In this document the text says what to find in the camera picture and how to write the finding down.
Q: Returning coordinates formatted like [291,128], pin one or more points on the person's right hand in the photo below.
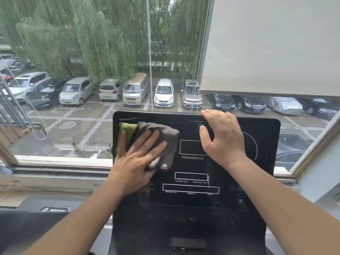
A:
[225,140]

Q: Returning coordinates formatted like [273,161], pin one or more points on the person's left hand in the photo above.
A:
[130,172]

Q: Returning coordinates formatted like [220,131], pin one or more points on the person's left thumb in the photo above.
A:
[153,165]

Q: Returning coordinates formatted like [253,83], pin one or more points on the person's left middle finger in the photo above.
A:
[149,144]

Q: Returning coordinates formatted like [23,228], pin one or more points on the person's left little finger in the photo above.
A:
[121,142]

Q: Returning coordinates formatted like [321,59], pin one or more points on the person's right thumb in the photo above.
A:
[206,135]

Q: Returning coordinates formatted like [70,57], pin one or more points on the grey and green cleaning cloth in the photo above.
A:
[170,146]

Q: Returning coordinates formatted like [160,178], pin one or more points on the black treadmill console panel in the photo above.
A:
[191,207]

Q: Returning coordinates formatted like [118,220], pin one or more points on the person's right forearm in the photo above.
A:
[281,209]

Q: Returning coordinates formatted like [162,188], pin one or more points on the person's left forearm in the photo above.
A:
[79,225]

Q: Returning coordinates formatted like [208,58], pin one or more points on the striped traffic cone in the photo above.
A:
[109,154]
[76,148]

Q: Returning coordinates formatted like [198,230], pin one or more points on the round manhole cover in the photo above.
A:
[68,125]

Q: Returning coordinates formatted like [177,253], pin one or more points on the row of parked cars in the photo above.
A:
[77,90]

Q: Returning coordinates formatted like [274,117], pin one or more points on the dark grey sedan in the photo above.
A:
[291,152]

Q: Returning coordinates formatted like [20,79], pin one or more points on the beige roller blind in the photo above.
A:
[271,45]

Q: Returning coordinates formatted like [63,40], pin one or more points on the grey metal railing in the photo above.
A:
[12,114]

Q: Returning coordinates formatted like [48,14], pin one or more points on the green willow trees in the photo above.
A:
[87,31]

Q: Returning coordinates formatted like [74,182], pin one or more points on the black treadmill motor hood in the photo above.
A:
[39,225]

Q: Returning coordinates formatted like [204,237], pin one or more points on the window frame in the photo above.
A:
[63,161]

